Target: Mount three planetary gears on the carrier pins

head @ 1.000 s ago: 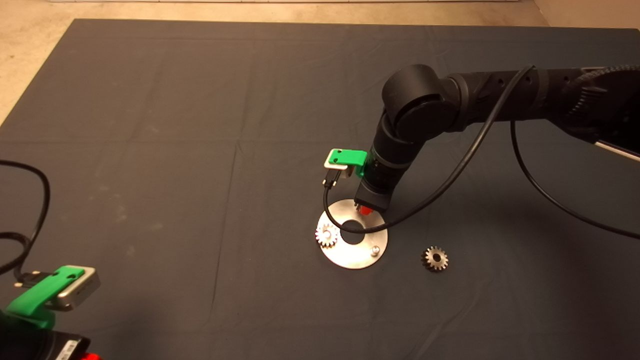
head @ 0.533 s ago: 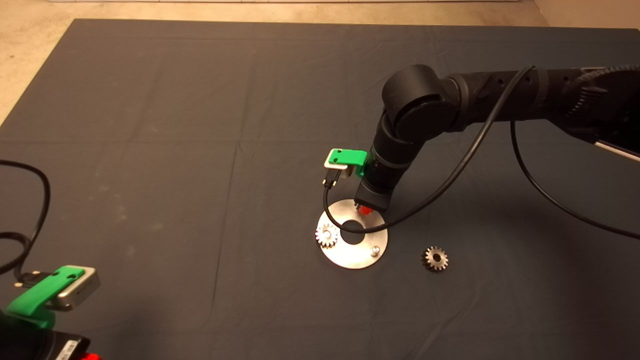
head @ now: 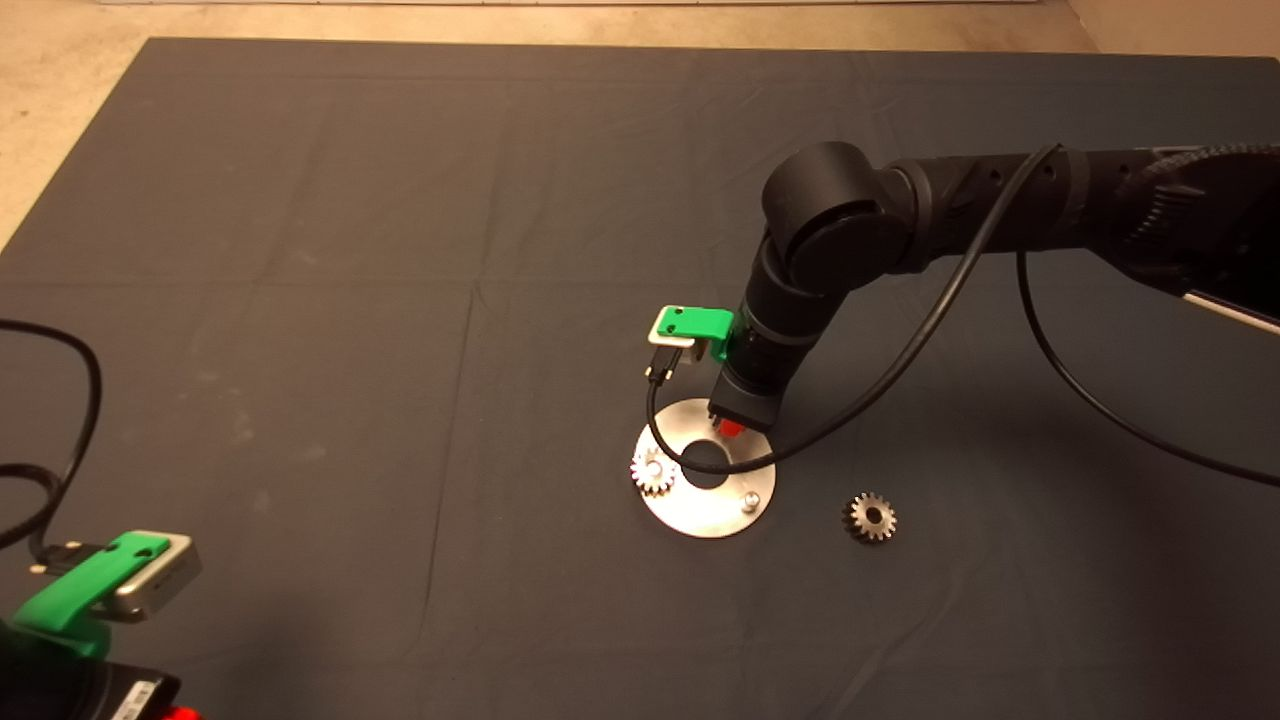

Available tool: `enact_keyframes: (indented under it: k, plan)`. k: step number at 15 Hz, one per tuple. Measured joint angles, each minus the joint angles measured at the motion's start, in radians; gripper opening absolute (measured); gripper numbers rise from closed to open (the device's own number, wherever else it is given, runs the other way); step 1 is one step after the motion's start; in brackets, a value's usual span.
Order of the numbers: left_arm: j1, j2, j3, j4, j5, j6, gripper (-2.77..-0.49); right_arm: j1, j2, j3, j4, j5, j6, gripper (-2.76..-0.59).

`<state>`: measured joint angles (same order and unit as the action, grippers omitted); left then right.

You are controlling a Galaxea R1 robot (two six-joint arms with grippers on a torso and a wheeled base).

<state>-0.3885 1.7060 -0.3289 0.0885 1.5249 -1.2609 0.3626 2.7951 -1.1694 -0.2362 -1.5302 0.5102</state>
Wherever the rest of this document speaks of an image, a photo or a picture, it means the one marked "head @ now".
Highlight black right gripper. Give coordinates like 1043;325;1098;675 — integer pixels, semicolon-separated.
707;365;791;442

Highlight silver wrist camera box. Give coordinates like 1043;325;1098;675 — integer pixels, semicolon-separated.
647;310;709;363
108;530;203;623

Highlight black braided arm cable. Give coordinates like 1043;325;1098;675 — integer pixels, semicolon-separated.
1108;142;1280;271

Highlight small steel planetary gear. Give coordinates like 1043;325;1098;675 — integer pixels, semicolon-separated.
630;447;680;498
841;490;899;545

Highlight green left camera mount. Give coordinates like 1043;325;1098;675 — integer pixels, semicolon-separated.
12;533;171;661

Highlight thin black right camera cable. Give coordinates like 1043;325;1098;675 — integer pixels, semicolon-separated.
644;143;1280;489

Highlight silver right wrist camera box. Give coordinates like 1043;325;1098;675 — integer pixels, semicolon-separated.
647;310;709;363

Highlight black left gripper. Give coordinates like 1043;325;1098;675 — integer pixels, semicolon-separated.
60;660;202;720

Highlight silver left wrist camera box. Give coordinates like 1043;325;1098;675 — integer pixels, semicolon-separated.
108;530;203;623

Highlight green right camera mount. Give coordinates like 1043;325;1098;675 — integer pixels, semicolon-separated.
655;305;736;363

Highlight thin black left camera cable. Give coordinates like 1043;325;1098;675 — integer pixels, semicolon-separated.
0;318;104;577

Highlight thin black camera cable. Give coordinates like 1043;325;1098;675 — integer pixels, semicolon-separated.
0;318;104;577
644;143;1280;489

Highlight dark grey table cloth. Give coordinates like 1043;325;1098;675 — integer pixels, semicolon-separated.
0;38;1280;720

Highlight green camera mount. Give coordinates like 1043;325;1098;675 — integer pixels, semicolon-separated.
655;305;736;363
12;533;171;661

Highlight round metal carrier plate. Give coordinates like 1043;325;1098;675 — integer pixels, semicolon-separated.
636;397;777;540

